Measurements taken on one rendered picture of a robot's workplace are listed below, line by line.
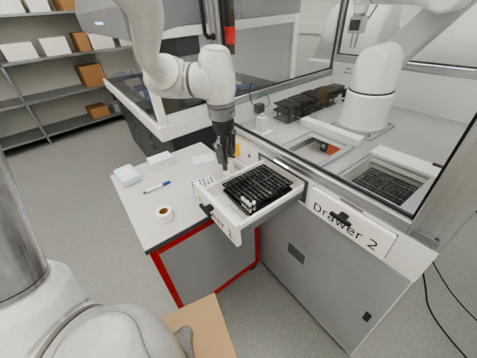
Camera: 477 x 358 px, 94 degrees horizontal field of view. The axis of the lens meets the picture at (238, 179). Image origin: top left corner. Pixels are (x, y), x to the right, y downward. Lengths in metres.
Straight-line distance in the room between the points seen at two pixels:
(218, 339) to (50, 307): 0.34
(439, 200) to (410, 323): 1.17
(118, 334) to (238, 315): 1.21
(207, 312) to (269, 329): 0.91
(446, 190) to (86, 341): 0.71
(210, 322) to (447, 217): 0.61
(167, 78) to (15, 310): 0.57
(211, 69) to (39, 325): 0.63
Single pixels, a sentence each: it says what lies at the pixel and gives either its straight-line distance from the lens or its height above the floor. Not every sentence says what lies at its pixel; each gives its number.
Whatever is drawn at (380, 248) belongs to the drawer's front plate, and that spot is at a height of 0.86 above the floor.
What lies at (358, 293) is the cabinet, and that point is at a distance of 1.07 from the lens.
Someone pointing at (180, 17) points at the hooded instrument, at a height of 1.44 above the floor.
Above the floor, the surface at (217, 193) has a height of 0.84.
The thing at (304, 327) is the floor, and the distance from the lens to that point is 1.56.
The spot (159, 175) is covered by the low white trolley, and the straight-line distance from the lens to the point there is 1.29.
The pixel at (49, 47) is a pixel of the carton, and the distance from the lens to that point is 4.28.
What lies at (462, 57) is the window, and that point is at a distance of 0.61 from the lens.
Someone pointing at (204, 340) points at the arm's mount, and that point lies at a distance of 0.64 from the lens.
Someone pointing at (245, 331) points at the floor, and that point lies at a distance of 1.53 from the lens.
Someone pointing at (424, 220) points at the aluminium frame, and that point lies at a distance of 0.73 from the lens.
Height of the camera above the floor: 1.46
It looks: 38 degrees down
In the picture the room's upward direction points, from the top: 4 degrees counter-clockwise
